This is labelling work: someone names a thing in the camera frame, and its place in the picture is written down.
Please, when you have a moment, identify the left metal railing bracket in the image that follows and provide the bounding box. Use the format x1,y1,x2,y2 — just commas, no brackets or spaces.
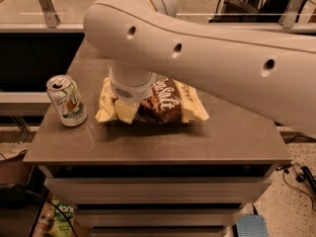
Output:
39,0,60,29

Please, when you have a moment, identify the right metal railing bracket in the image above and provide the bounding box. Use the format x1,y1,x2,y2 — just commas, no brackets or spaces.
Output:
278,0,304,29

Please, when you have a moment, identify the plastic bottle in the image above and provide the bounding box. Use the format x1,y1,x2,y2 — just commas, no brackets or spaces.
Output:
32,208,54,237

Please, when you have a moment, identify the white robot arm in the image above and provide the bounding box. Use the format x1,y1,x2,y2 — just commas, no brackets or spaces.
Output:
83,0,316,136

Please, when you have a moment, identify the blue perforated box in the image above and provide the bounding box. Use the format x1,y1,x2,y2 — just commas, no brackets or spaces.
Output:
235,214,269,237

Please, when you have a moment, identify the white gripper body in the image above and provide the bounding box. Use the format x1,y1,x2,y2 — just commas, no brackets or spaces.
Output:
108,60,156,103

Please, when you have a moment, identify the black office chair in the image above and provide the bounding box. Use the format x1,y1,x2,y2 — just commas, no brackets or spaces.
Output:
209,0,290,23

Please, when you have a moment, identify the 7up can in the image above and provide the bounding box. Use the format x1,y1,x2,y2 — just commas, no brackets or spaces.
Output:
46,75,87,127

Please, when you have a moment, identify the metal railing bracket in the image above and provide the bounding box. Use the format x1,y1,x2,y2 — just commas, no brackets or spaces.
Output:
39,0,60,29
278,0,304,29

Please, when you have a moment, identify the brown chip bag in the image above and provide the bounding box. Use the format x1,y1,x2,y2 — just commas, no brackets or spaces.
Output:
96,77,209,124

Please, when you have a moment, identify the brown bag on floor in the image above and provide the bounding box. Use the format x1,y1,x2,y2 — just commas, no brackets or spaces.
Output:
0,150,32,185

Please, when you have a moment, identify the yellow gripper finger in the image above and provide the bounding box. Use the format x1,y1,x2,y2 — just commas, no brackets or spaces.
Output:
115,99,139,124

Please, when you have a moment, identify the grey drawer cabinet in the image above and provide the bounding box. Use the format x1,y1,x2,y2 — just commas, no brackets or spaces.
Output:
24,43,290,237

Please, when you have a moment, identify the black power strip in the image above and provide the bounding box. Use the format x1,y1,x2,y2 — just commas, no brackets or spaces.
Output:
296,166,316,195

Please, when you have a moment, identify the green snack bag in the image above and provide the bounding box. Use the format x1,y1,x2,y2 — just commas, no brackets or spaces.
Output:
48,197,79,237

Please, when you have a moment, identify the black floor cable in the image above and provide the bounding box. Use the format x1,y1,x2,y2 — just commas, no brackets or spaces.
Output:
276,163,316,210

